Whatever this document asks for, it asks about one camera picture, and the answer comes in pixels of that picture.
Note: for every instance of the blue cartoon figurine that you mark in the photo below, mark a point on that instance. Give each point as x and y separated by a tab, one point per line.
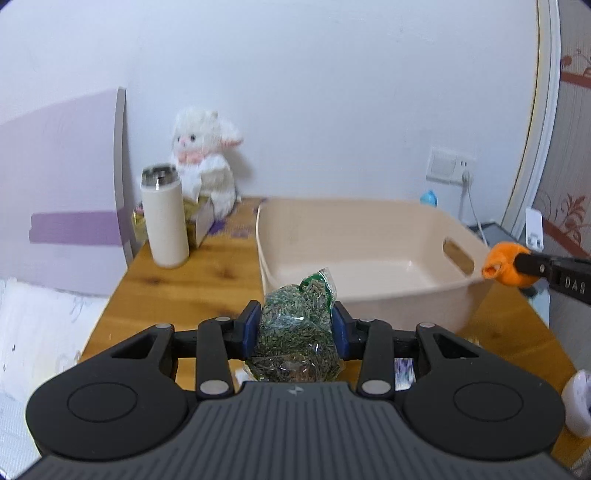
429	198

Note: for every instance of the white plush lamb toy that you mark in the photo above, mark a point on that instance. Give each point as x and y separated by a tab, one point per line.
199	140

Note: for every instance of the orange plush toy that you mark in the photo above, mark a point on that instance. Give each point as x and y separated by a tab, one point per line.
499	266

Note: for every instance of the beige plastic storage bin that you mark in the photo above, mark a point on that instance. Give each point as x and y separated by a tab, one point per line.
398	261

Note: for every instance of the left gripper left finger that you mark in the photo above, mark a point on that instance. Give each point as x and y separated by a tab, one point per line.
222	339

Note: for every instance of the white thermos bottle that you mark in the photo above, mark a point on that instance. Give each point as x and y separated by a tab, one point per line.
162	203

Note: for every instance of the dark grey laptop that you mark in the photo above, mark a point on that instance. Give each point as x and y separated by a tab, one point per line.
491	234

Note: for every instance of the white bed pillow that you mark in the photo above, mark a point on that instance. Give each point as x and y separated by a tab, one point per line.
43	333

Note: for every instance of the white wall switch socket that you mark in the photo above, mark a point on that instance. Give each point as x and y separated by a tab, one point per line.
449	167

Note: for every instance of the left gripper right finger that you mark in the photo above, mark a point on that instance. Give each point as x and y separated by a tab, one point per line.
371	342

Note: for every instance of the green dried herb bag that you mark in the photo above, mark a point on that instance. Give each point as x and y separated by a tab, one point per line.
294	341

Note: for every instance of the golden tissue box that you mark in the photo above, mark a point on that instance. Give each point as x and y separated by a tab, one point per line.
199	218

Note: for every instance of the purple headboard panel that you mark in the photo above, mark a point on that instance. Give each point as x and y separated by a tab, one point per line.
64	224

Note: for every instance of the white phone stand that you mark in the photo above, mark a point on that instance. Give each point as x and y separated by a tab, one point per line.
534	232

